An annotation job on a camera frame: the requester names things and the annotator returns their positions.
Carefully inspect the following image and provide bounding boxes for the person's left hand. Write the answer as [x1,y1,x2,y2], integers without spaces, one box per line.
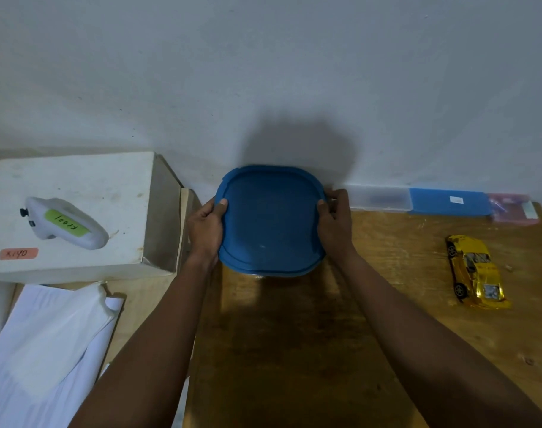
[186,198,229,269]

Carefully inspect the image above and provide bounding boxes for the person's right hand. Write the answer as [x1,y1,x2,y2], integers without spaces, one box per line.
[316,188,356,263]

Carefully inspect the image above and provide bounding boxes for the blue plastic container lid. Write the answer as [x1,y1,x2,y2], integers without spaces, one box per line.
[215,165,328,278]

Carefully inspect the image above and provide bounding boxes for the person's left forearm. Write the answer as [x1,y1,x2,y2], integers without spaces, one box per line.
[68,251,219,428]

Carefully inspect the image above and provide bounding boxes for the person's right forearm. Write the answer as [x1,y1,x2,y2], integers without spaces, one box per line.
[330,249,542,428]

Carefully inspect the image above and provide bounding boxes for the clear plastic case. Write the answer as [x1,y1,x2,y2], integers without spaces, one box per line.
[346,186,413,213]

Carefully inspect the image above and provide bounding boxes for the blue plastic case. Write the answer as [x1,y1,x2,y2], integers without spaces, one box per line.
[409,188,493,217]

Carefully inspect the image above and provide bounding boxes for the white cardboard box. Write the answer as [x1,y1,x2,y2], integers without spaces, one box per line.
[0,151,183,285]

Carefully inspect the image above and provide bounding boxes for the white handheld controller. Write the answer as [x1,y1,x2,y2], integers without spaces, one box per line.
[20,197,109,251]

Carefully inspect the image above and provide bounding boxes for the yellow toy car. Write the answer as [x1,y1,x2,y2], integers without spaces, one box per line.
[445,235,512,311]

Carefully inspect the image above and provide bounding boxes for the pink plastic case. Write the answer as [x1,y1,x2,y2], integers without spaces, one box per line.
[488,193,541,225]

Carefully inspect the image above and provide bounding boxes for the orange sticker label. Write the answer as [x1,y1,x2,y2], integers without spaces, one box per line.
[0,248,39,261]

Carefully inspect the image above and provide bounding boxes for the white paper sheets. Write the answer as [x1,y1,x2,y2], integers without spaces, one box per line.
[0,281,126,428]

